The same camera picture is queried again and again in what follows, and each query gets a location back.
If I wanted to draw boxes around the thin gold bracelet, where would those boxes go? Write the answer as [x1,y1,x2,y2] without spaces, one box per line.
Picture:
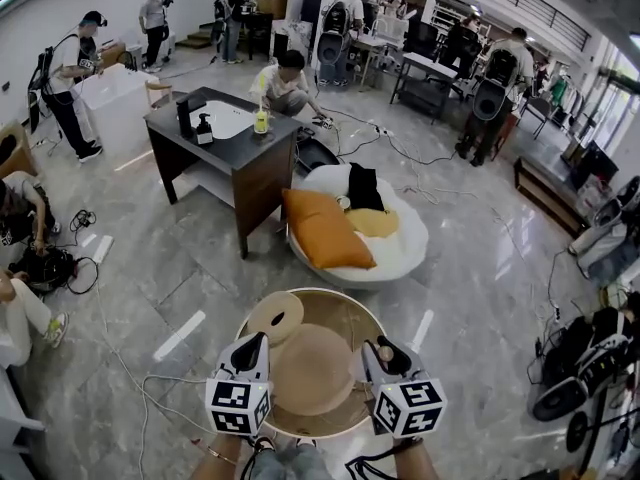
[205,445,239,467]

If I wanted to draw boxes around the white sink basin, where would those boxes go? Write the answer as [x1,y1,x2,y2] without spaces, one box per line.
[175,99,257,142]

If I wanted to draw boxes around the white metal desk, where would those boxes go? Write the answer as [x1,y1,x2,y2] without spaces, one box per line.
[349,32,396,87]

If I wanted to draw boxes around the brown wooden armchair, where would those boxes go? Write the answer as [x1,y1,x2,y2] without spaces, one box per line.
[0,120,40,179]

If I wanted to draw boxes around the black backpack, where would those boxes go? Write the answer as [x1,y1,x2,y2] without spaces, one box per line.
[294,135,342,175]

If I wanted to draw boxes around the black cable loop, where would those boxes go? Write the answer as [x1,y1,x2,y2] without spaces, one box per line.
[66,256,100,296]

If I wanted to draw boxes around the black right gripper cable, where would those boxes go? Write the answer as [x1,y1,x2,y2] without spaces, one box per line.
[344,447,401,480]

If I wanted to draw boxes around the person's right forearm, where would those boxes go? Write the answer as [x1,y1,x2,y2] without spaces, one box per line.
[392,437,441,480]

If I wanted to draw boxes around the dark wooden sink cabinet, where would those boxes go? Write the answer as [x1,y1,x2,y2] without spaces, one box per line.
[143,86,301,260]

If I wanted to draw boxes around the black round stand base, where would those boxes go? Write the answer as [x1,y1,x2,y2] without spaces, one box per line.
[566,410,590,454]

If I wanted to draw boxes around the black soap dispenser bottle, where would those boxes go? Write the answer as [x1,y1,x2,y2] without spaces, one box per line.
[195,112,215,146]

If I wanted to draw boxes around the white cabinet box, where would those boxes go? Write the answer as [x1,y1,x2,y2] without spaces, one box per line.
[69,63,161,158]

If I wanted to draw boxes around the person's left forearm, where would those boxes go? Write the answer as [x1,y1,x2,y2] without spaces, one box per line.
[189,432,251,480]

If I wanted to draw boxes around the low wooden bench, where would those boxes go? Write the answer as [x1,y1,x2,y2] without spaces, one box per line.
[513,156,589,239]

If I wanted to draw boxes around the orange cushion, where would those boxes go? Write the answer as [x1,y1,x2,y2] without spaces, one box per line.
[282,188,377,271]

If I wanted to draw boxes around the black charger with cables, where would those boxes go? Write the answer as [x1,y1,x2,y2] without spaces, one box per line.
[68,208,98,234]

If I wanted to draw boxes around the black frame table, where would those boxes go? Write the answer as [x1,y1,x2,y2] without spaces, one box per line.
[389,51,459,119]

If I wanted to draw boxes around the white round lounge chair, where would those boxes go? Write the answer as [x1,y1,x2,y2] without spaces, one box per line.
[287,162,430,292]

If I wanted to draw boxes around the round beige basin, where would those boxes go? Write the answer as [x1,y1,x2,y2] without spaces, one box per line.
[234,287,401,440]

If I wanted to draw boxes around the light wooden chair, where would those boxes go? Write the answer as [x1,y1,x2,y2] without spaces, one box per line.
[144,78,176,112]

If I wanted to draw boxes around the black equipment bag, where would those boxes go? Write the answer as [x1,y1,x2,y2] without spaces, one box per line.
[8,245,80,295]

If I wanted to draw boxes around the black office chair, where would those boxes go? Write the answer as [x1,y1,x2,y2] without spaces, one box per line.
[405,20,441,62]

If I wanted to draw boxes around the beige spool-shaped ornament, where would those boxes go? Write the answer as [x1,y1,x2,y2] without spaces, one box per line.
[246,291,305,345]

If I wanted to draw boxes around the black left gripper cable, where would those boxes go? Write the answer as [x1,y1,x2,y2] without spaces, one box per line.
[239,435,277,480]

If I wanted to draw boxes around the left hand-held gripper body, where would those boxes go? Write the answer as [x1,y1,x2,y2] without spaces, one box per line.
[204,361,275,438]

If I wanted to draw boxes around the black tall cabinet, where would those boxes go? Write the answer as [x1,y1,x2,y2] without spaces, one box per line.
[301,0,324,27]

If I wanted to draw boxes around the black sink faucet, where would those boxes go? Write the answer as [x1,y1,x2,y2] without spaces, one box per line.
[175,92,209,139]

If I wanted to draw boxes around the grey black backpack rig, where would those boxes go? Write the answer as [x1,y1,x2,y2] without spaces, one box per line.
[530,335,637,423]

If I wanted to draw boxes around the black metal chair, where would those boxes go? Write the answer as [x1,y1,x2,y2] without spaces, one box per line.
[519,96,556,139]

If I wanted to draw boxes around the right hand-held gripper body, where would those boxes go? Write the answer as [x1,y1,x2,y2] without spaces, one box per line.
[368,366,449,440]

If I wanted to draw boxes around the wooden stairs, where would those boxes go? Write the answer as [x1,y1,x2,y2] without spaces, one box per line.
[175,25,221,50]

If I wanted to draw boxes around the yellow cushion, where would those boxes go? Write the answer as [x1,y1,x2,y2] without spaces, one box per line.
[344,207,401,239]

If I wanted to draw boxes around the person's blue jeans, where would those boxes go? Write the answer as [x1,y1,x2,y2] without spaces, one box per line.
[247,445,334,480]

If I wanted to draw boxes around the cardboard box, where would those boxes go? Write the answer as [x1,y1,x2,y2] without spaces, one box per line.
[254,0,290,19]

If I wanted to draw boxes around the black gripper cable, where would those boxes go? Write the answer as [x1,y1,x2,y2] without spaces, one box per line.
[344,447,401,480]
[239,435,277,480]

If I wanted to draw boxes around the black garment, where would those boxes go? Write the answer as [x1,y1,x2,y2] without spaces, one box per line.
[347,162,386,213]

